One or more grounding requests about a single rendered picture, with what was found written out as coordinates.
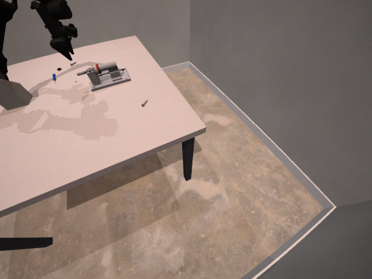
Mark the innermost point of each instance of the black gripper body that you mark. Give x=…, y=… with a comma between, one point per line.
x=58, y=41

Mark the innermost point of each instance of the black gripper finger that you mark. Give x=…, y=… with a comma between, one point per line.
x=64, y=51
x=70, y=47

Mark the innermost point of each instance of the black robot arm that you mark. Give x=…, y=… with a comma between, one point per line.
x=51, y=11

